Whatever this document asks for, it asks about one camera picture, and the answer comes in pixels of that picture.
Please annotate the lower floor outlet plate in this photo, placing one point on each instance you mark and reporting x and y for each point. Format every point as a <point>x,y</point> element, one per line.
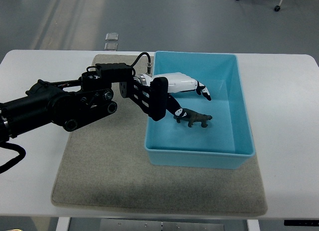
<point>111,46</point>

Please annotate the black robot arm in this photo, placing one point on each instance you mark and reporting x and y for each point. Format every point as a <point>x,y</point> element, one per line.
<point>76,103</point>

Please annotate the upper floor outlet plate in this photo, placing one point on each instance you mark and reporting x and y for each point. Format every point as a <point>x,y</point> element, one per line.
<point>111,36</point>

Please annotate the metal table frame bracket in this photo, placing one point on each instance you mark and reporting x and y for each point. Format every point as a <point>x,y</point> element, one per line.
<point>137,225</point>

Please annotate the black table control panel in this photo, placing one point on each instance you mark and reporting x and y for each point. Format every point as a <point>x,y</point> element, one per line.
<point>301,223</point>

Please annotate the blue plastic box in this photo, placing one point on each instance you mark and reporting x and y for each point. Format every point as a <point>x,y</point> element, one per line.
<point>226,142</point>

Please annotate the grey felt mat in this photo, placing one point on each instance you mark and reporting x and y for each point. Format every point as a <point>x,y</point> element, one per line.
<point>105,167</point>

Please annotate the right caster wheel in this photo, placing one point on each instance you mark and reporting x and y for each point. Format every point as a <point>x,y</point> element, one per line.
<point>277,8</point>

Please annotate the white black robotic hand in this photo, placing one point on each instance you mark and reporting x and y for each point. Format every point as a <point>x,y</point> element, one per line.
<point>177,82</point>

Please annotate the floor outlet plate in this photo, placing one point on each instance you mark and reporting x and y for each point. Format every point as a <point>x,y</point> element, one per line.
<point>111,36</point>
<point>111,46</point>

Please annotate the brown hippo toy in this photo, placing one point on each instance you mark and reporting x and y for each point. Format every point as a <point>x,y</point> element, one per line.
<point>192,116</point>

